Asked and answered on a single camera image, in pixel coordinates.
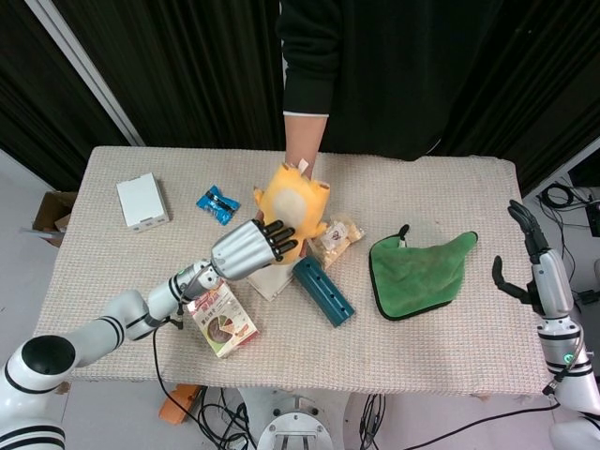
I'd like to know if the white silver robot base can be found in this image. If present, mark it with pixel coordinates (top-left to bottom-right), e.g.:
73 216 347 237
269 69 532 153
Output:
236 386 351 450

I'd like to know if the red green snack box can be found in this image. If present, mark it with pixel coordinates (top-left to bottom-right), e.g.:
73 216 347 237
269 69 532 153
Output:
187 278 262 360

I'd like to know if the flat silver pouch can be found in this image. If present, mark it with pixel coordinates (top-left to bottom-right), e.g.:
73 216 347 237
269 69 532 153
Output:
247 265 295 303

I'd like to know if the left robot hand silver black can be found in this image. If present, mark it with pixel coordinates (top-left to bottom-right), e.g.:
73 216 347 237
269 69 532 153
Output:
209 217 301 282

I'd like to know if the blue snack packet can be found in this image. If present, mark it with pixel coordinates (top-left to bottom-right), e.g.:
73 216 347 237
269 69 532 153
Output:
195 185 241 227

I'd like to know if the brown cardboard box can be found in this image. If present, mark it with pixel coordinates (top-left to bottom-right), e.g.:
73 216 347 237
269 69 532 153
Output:
19 190 79 248

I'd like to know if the person's black sweater torso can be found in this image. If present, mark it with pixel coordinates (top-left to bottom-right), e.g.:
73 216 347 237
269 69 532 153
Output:
277 0 499 161

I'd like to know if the white frame bar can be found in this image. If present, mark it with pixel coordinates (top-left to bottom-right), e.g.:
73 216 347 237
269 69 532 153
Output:
522 140 600 201

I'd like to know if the yellow plush toy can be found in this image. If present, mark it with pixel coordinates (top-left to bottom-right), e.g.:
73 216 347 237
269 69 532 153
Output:
252 161 332 267

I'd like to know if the black floor cable bundle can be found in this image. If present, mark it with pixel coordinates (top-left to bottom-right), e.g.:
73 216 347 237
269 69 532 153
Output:
195 386 258 450
358 393 388 450

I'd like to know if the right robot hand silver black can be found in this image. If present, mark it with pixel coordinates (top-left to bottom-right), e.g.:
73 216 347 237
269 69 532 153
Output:
490 199 576 324

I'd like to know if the green cloth with black trim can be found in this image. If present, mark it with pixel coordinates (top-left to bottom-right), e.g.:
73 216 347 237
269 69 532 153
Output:
368 224 480 323

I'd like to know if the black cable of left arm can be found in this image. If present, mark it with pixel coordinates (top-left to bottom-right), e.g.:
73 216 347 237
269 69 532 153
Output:
150 321 257 450

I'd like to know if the clear bag of beige snacks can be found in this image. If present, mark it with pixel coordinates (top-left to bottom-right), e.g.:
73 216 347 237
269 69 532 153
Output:
311 213 366 271

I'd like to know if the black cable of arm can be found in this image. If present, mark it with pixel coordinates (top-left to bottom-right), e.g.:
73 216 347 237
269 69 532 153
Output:
363 374 563 449
150 321 257 450

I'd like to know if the black pleated curtain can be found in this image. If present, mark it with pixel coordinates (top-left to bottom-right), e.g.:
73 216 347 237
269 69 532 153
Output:
51 0 600 198
0 0 130 192

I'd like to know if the teal block with holes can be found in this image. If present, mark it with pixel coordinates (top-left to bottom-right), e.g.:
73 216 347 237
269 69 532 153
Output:
292 256 356 328

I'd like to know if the small white box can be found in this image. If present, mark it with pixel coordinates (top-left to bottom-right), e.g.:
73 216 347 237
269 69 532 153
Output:
115 172 171 234

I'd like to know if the orange object under table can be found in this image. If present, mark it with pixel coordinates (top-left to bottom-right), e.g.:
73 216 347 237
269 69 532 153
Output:
157 383 203 423

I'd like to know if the person's bare forearm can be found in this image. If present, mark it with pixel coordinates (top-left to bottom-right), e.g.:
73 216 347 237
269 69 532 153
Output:
284 113 328 173

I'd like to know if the white diagonal frame strip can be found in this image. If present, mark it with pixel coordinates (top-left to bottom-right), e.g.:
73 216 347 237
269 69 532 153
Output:
25 0 146 146

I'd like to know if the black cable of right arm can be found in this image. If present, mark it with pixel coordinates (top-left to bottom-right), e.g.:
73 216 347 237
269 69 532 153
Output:
363 374 563 449

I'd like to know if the black floor cable tangle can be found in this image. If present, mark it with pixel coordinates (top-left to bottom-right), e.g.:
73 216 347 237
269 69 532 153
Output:
537 183 600 341

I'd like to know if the beige woven tablecloth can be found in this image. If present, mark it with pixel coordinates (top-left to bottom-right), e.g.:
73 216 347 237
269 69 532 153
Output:
23 145 574 399

